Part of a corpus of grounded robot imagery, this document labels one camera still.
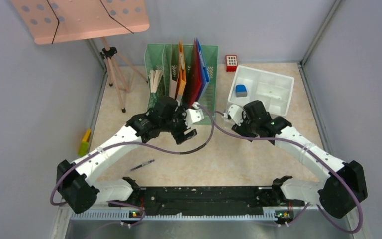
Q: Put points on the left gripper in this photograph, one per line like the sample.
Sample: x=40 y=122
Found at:
x=179 y=136

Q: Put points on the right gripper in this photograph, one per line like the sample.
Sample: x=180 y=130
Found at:
x=241 y=129

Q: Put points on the clear plastic drawer unit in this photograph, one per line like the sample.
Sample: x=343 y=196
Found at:
x=273 y=89

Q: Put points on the red translucent file folder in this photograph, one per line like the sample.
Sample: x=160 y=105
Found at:
x=194 y=83

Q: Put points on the green file rack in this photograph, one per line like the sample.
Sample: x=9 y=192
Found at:
x=157 y=56

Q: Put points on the green children's book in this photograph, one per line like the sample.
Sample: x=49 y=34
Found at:
x=154 y=79

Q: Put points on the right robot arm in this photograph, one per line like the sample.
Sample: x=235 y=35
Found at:
x=341 y=185

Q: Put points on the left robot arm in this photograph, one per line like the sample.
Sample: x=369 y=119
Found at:
x=75 y=181

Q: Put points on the blue eraser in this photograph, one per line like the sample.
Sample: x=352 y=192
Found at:
x=241 y=91

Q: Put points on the dark pen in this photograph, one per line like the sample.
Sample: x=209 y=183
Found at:
x=142 y=165

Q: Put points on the orange file folder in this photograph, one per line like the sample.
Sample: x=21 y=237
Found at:
x=181 y=74

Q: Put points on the red small box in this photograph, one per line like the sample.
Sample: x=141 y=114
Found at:
x=231 y=63

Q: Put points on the pink lamp stand pole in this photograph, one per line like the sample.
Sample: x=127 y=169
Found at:
x=116 y=77

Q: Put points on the black lamp clamp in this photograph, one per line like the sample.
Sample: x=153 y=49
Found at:
x=108 y=54

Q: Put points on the pink perforated lamp panel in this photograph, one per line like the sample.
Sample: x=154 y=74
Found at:
x=56 y=21

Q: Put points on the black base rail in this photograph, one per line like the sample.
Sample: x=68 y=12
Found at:
x=215 y=202

